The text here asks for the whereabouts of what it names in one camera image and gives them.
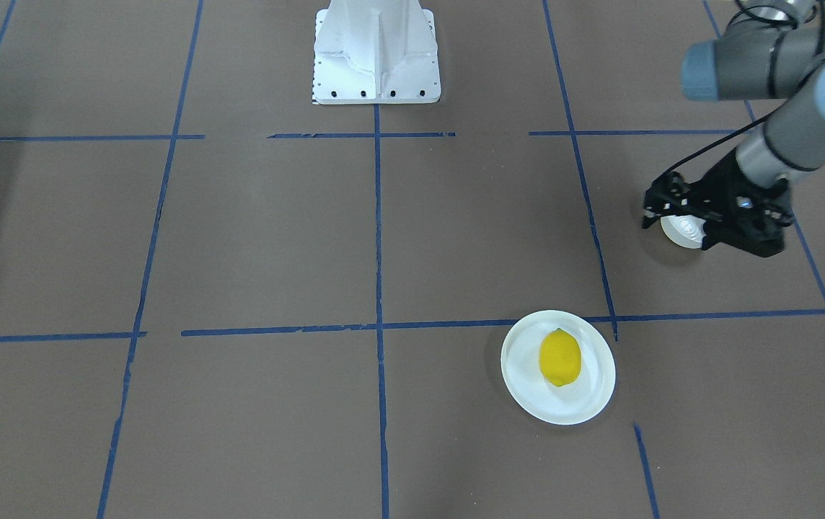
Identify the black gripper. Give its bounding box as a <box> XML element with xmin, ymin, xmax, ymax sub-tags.
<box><xmin>694</xmin><ymin>155</ymin><xmax>794</xmax><ymax>257</ymax></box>

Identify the yellow lemon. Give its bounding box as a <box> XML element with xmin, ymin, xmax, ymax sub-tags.
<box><xmin>539</xmin><ymin>328</ymin><xmax>583</xmax><ymax>388</ymax></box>

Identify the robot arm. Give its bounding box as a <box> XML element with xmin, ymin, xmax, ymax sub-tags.
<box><xmin>641</xmin><ymin>1</ymin><xmax>825</xmax><ymax>257</ymax></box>

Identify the white bowl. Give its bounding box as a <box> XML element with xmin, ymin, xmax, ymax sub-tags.
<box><xmin>660</xmin><ymin>216</ymin><xmax>705</xmax><ymax>249</ymax></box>

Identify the white plate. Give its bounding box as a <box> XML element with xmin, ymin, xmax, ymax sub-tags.
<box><xmin>500</xmin><ymin>310</ymin><xmax>617</xmax><ymax>426</ymax></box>

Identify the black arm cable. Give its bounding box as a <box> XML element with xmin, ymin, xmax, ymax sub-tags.
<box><xmin>661</xmin><ymin>0</ymin><xmax>825</xmax><ymax>190</ymax></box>

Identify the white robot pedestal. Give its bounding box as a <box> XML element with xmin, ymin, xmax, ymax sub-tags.
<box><xmin>312</xmin><ymin>1</ymin><xmax>442</xmax><ymax>105</ymax></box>

